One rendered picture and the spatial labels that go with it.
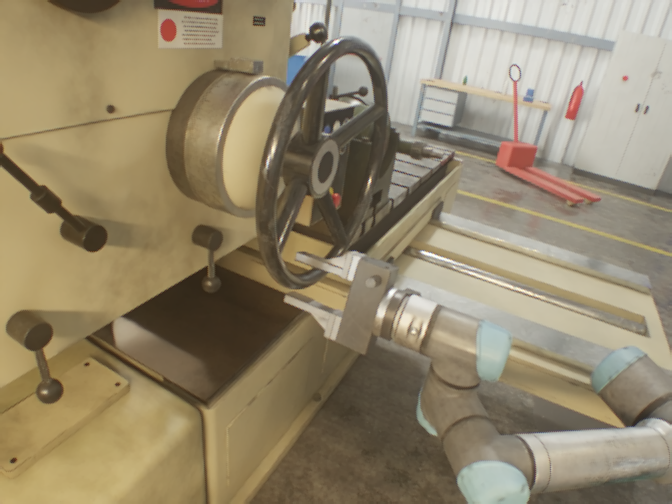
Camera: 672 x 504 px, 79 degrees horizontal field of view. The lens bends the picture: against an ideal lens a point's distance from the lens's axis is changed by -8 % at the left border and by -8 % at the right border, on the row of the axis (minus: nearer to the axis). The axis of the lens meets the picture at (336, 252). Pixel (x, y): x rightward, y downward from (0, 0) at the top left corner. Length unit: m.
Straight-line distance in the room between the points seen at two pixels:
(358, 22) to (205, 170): 8.04
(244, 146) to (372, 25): 7.91
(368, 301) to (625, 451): 0.41
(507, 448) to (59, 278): 0.61
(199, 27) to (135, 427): 0.88
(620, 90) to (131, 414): 7.09
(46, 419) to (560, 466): 1.04
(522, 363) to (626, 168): 6.33
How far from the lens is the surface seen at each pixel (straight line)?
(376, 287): 0.62
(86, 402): 1.22
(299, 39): 0.97
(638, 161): 7.56
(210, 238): 0.77
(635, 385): 0.89
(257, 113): 0.66
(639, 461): 0.75
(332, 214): 0.73
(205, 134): 0.65
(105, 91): 0.62
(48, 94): 0.57
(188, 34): 0.70
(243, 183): 0.67
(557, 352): 1.43
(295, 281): 0.63
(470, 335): 0.60
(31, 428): 1.20
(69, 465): 1.14
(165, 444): 1.14
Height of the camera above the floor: 1.49
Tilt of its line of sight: 28 degrees down
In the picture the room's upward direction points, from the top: 9 degrees clockwise
